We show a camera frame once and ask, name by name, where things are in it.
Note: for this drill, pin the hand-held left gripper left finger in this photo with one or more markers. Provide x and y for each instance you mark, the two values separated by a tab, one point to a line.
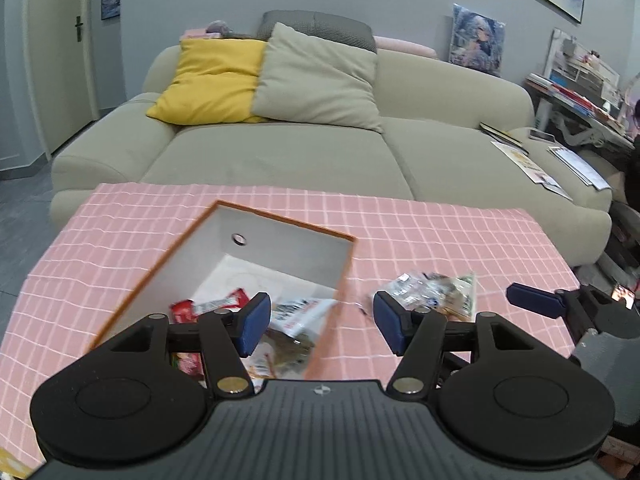
252	322

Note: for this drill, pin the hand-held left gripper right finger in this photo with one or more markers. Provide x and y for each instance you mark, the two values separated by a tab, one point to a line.
387	322

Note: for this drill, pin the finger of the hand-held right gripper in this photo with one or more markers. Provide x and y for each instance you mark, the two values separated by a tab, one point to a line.
530	297

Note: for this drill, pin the red snack packet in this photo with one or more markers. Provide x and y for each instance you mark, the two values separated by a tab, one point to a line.
220	302

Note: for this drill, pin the white stick snack packet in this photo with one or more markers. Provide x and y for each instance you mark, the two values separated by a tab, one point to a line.
300	315

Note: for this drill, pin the orange storage box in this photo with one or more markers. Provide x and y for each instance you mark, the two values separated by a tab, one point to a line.
280	255

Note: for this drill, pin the clear packet of white balls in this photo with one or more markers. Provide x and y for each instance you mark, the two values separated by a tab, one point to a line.
405	287

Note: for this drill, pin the clear packet of nuts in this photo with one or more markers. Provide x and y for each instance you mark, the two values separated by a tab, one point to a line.
462	297

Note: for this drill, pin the smartphone with lit screen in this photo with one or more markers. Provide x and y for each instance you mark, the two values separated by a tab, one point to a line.
624	296

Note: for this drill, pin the pink checked tablecloth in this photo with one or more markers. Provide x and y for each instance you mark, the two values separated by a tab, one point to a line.
450	240

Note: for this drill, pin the open magazine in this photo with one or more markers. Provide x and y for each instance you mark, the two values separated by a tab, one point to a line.
530	165

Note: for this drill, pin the white phone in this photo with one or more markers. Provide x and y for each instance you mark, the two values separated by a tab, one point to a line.
541	135

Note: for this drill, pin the dark-edged booklet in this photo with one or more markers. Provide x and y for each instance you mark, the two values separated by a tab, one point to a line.
502	135

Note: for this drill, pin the beige sofa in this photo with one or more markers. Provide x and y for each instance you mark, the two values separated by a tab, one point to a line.
300	160

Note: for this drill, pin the white desk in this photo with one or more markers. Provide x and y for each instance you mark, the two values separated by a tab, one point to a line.
585	125

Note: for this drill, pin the white desk organizer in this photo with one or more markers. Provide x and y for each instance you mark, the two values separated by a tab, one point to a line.
585	72

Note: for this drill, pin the yellow pillow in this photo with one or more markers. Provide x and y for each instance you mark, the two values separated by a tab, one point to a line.
210	80

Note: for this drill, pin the beige pillow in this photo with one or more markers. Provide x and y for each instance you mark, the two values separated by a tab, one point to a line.
315	80

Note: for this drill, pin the pink cushion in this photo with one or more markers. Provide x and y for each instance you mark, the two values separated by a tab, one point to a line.
405	46

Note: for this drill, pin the grey plush toy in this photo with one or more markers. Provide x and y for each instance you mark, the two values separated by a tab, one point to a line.
222	29

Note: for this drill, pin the grey checked pillow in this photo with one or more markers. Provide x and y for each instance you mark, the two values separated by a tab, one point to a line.
330	25

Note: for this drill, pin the white door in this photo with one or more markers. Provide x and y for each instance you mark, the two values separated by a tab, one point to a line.
55	50

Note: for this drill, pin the figure wall poster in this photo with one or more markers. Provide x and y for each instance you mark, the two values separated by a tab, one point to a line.
477	40

